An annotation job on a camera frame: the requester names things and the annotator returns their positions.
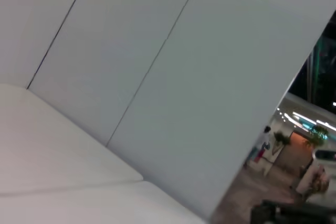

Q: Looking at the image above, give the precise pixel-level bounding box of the person in white shirt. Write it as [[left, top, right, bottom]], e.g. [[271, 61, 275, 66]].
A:
[[253, 126, 272, 165]]

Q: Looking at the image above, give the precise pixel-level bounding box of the green potted plant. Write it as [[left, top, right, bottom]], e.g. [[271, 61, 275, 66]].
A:
[[304, 125, 329, 149], [272, 131, 291, 156]]

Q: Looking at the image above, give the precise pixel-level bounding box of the black blurry equipment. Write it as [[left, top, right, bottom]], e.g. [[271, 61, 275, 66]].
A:
[[250, 199, 336, 224]]

